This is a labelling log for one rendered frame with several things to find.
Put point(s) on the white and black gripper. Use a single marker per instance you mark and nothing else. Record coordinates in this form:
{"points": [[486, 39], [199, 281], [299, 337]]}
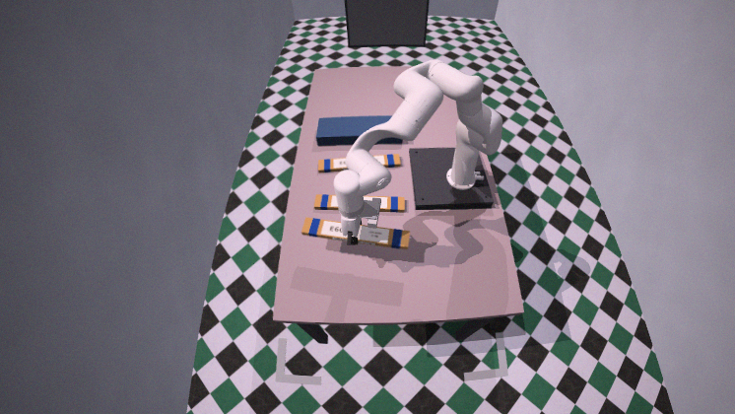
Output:
{"points": [[350, 227]]}

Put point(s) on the blue rectangular block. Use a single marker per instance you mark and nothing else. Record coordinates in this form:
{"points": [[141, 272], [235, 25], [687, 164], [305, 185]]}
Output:
{"points": [[346, 130]]}

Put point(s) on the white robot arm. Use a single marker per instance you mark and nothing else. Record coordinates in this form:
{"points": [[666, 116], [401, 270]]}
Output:
{"points": [[423, 98]]}

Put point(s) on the orange box with blue bands and white label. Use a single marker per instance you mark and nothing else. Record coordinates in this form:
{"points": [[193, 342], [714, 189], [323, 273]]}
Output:
{"points": [[380, 236]]}

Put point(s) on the tan rectangular pack with blue bands and white label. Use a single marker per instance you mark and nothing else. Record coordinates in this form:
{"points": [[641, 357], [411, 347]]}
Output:
{"points": [[338, 165]]}

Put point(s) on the orange flat pack with blue bands and white label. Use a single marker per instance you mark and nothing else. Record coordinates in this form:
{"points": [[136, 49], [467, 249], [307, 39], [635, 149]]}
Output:
{"points": [[388, 204]]}

